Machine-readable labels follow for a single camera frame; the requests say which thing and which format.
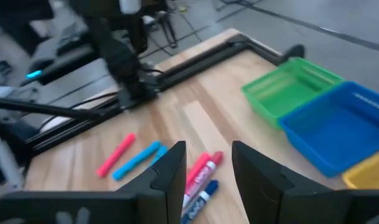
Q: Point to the dark blue cap whiteboard marker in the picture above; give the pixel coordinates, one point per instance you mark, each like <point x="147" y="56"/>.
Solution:
<point x="204" y="196"/>

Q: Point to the blue plastic basket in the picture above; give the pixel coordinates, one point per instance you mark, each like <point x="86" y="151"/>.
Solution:
<point x="332" y="133"/>

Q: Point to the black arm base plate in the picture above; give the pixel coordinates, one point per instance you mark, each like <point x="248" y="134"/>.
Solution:
<point x="136" y="98"/>

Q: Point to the pink highlighter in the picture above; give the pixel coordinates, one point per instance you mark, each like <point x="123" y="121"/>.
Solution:
<point x="116" y="155"/>
<point x="198" y="166"/>

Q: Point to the black table clamp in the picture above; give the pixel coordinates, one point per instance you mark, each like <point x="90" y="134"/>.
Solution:
<point x="293" y="53"/>

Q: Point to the black metal beam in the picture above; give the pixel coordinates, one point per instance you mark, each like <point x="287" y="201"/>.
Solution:
<point x="52" y="109"/>

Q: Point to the blue highlighter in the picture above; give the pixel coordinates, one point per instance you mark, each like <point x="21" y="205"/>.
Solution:
<point x="136" y="160"/>
<point x="160" y="152"/>

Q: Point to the black aluminium table frame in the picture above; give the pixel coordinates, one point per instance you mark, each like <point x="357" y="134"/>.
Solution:
<point x="204" y="60"/>

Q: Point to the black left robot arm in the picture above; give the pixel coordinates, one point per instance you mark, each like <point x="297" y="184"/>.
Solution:
<point x="120" y="62"/>

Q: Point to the red cap whiteboard marker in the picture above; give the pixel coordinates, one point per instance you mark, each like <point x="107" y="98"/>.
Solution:
<point x="208" y="169"/>

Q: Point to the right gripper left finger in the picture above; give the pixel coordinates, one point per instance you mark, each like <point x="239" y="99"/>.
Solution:
<point x="164" y="193"/>

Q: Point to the yellow plastic basket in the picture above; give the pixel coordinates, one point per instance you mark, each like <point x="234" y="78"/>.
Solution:
<point x="369" y="174"/>

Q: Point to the green plastic basket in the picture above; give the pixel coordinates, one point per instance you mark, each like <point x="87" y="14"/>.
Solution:
<point x="285" y="99"/>

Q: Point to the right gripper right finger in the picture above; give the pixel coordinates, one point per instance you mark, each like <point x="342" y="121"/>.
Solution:
<point x="257" y="186"/>

